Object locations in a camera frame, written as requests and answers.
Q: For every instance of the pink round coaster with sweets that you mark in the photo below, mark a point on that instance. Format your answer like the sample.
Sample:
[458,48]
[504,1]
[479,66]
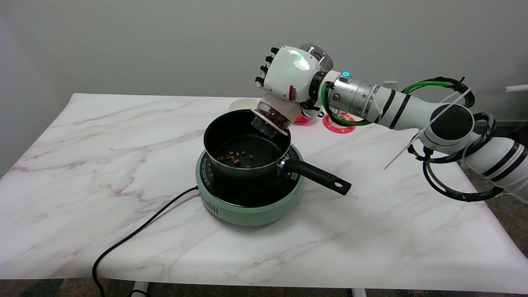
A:
[340,125]

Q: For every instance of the brown beans in pot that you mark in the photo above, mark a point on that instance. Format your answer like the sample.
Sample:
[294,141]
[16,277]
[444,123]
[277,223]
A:
[235,157]

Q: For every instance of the green induction cooker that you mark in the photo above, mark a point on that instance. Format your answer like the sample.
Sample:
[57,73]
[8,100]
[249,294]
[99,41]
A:
[247,202]

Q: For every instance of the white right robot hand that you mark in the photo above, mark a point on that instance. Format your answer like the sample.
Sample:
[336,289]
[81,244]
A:
[288,76]

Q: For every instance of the clear plastic bottle with beans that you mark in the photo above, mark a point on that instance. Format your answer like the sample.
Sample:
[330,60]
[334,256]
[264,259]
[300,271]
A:
[276,113]

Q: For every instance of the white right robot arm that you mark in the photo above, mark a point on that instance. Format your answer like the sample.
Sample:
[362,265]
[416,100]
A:
[416,113]

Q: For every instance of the white table leg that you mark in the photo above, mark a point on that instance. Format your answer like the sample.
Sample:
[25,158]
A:
[359,292]
[139,288]

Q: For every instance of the red orange mango toy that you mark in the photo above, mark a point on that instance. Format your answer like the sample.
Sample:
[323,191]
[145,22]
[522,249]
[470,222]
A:
[301,119]

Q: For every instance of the white rod stand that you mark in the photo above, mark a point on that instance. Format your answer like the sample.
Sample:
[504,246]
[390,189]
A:
[517,88]

